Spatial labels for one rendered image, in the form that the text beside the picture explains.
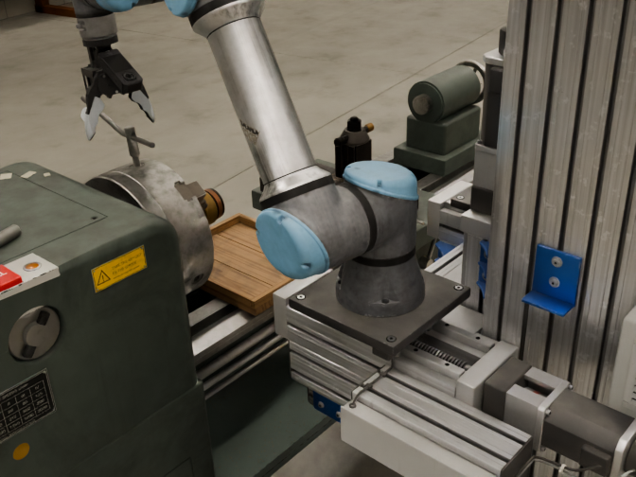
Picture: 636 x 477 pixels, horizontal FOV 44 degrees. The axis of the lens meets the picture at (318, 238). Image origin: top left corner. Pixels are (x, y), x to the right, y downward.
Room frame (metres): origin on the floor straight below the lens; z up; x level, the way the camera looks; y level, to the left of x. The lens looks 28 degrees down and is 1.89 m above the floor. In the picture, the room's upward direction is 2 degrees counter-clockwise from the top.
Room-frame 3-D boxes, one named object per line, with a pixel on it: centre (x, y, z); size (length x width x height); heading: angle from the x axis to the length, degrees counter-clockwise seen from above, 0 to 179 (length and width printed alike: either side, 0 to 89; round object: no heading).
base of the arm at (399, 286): (1.13, -0.10, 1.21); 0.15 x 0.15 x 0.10
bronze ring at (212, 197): (1.65, 0.27, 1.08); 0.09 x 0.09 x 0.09; 48
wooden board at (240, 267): (1.75, 0.18, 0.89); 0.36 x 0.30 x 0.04; 48
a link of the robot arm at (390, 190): (1.13, -0.10, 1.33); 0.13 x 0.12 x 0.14; 127
